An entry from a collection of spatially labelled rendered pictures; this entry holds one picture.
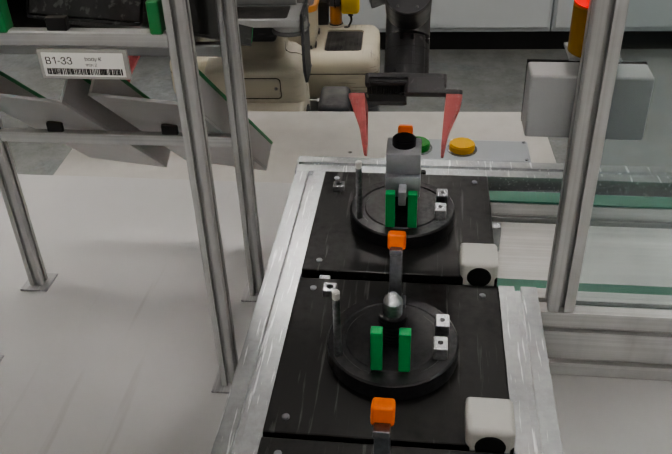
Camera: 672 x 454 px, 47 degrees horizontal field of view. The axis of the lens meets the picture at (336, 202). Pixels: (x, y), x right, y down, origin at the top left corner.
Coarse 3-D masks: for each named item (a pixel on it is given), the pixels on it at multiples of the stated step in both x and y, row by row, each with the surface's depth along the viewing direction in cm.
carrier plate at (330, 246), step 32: (320, 192) 111; (352, 192) 111; (448, 192) 110; (480, 192) 110; (320, 224) 105; (480, 224) 103; (320, 256) 99; (352, 256) 98; (384, 256) 98; (416, 256) 98; (448, 256) 98
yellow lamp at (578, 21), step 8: (576, 8) 74; (584, 8) 74; (576, 16) 75; (584, 16) 74; (576, 24) 75; (584, 24) 74; (576, 32) 75; (584, 32) 74; (568, 40) 77; (576, 40) 76; (568, 48) 77; (576, 48) 76; (576, 56) 76
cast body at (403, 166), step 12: (396, 144) 98; (408, 144) 97; (420, 144) 99; (396, 156) 97; (408, 156) 97; (420, 156) 97; (396, 168) 98; (408, 168) 98; (420, 168) 98; (396, 180) 98; (408, 180) 98; (396, 192) 99
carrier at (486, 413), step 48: (384, 288) 93; (432, 288) 92; (480, 288) 92; (288, 336) 86; (336, 336) 79; (384, 336) 81; (432, 336) 83; (480, 336) 85; (288, 384) 80; (336, 384) 80; (384, 384) 77; (432, 384) 78; (480, 384) 79; (288, 432) 75; (336, 432) 75; (432, 432) 74; (480, 432) 72
